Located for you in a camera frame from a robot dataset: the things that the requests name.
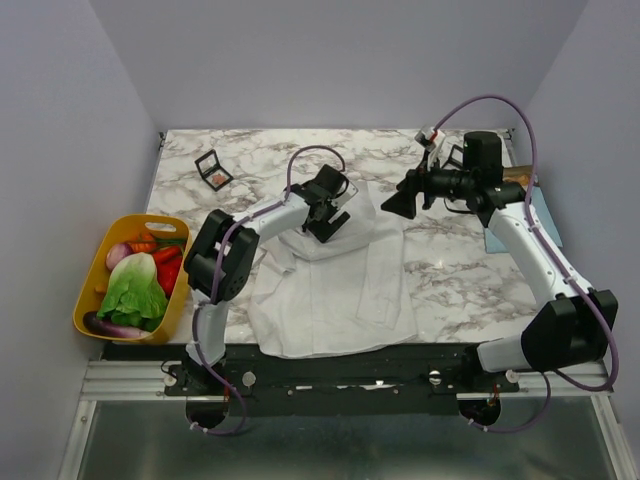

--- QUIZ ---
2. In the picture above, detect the white button shirt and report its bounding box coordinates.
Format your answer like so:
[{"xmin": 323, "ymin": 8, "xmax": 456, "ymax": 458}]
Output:
[{"xmin": 248, "ymin": 182, "xmax": 418, "ymax": 359}]

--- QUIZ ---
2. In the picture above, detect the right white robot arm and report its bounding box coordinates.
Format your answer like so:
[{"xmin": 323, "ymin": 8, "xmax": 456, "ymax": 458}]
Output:
[{"xmin": 382, "ymin": 131, "xmax": 618, "ymax": 392}]

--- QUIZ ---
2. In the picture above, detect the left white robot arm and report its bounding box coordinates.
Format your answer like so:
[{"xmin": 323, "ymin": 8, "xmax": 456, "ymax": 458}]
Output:
[{"xmin": 183, "ymin": 165, "xmax": 357, "ymax": 395}]

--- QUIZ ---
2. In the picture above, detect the blue chips bag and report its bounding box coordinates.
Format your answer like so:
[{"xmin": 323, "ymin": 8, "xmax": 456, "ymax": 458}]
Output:
[{"xmin": 484, "ymin": 165, "xmax": 563, "ymax": 254}]

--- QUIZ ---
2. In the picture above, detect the red toy pepper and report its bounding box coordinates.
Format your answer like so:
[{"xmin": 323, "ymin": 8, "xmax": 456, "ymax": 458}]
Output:
[{"xmin": 152, "ymin": 245, "xmax": 183, "ymax": 297}]

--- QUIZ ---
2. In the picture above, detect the orange toy carrot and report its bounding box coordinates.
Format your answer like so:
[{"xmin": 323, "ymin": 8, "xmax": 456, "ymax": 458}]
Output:
[{"xmin": 127, "ymin": 232, "xmax": 157, "ymax": 253}]

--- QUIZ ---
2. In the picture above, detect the yellow plastic basket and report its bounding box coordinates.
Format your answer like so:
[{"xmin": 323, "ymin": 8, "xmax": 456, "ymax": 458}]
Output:
[{"xmin": 73, "ymin": 214, "xmax": 191, "ymax": 345}]

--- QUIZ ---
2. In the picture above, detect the green toy lettuce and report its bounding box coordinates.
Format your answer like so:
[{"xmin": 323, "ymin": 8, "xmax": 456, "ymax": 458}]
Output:
[{"xmin": 97, "ymin": 253, "xmax": 168, "ymax": 332}]

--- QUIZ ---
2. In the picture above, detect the purple toy onion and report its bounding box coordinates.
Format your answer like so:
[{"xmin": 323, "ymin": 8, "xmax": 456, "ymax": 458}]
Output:
[{"xmin": 105, "ymin": 242, "xmax": 133, "ymax": 271}]

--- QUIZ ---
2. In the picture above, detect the purple toy eggplant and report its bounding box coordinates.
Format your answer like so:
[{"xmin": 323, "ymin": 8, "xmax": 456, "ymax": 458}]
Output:
[{"xmin": 83, "ymin": 311, "xmax": 148, "ymax": 339}]

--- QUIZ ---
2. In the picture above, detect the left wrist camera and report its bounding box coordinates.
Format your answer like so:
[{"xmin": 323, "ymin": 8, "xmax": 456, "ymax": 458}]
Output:
[{"xmin": 332, "ymin": 181, "xmax": 359, "ymax": 209}]

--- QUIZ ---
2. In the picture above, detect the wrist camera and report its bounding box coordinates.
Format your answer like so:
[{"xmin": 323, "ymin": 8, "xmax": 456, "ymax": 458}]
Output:
[
  {"xmin": 332, "ymin": 181, "xmax": 359, "ymax": 209},
  {"xmin": 414, "ymin": 126, "xmax": 447, "ymax": 162}
]

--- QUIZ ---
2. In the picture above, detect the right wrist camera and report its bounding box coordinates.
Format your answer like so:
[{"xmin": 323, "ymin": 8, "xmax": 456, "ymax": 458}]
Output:
[{"xmin": 414, "ymin": 126, "xmax": 447, "ymax": 162}]

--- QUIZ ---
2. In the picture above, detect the left black frame stand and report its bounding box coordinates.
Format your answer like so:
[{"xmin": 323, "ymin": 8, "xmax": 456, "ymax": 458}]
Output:
[{"xmin": 194, "ymin": 149, "xmax": 234, "ymax": 192}]

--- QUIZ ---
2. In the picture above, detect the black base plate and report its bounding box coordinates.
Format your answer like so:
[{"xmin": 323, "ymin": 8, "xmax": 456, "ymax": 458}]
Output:
[{"xmin": 103, "ymin": 344, "xmax": 519, "ymax": 422}]

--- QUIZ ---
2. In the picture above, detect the aluminium rail frame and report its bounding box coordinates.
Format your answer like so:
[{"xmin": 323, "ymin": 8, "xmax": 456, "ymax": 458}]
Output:
[{"xmin": 60, "ymin": 361, "xmax": 638, "ymax": 479}]

